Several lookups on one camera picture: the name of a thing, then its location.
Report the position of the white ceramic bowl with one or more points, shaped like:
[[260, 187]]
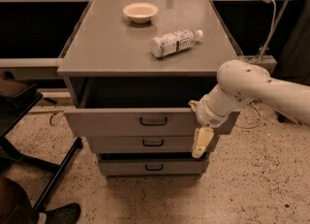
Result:
[[140, 12]]

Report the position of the grey middle drawer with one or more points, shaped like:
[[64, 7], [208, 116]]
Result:
[[141, 144]]

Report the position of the grey top drawer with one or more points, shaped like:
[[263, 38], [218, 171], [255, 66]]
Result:
[[140, 122]]

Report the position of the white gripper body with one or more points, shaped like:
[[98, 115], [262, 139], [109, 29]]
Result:
[[206, 115]]

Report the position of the grey drawer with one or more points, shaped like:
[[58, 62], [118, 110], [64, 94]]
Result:
[[141, 144], [140, 122], [152, 168]]

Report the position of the brown trouser leg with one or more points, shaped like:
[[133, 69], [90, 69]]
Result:
[[15, 206]]

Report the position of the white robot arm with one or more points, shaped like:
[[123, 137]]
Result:
[[239, 83]]

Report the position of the grey drawer cabinet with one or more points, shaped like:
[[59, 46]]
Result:
[[131, 84]]

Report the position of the grey bottom drawer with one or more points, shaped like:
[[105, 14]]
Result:
[[152, 168]]

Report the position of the black shoe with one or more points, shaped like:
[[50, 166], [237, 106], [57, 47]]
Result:
[[68, 214]]

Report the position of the clear plastic water bottle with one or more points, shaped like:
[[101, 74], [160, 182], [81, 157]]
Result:
[[173, 42]]

